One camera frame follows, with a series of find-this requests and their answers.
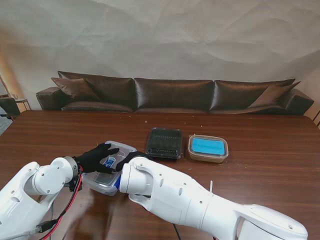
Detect red black left arm cables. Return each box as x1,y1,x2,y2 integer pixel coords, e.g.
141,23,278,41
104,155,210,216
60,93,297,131
37,164,85,240

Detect clear lid with blue label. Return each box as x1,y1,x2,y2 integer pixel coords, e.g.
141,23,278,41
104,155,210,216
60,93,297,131
82,140,138,188

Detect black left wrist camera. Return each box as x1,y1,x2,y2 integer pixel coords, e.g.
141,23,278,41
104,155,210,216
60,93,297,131
64,178,83,193

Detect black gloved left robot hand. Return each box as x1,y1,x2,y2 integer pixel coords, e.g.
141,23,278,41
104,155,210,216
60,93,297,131
73,142,120,175

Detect small side table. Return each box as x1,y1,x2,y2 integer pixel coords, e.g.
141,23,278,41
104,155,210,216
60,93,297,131
13,94,32,111

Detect thin clear plastic tray lid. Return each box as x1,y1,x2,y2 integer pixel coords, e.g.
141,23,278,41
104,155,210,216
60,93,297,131
144,127,183,160

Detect red black arm cables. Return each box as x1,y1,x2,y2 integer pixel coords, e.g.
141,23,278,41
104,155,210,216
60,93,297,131
172,223,182,240
37,164,85,240

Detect clear lid with blue insert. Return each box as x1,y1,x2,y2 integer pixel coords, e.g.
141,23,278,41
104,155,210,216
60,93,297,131
187,134,230,159

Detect black office chair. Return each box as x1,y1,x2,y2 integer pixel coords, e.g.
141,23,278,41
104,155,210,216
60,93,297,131
0,96,21,121

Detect black ribbed plastic tray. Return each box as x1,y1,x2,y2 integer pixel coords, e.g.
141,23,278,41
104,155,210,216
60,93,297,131
146,128,183,160

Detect brown leather cushion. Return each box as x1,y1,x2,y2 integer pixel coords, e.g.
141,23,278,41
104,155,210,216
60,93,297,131
247,81,302,109
51,77,101,102

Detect grey network cable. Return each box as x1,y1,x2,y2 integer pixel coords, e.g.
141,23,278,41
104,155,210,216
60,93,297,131
7,219,58,240

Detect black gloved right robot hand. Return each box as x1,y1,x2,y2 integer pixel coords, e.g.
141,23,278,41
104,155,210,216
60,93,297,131
113,151,151,173

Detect red black right arm cables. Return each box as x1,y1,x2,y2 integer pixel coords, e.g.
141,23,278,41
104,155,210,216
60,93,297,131
172,223,182,240

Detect dark brown leather sofa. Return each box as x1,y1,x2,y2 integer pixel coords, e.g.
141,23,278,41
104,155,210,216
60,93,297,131
35,70,315,116

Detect kraft paper food container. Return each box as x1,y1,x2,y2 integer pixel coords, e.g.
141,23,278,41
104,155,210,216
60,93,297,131
187,149,229,165

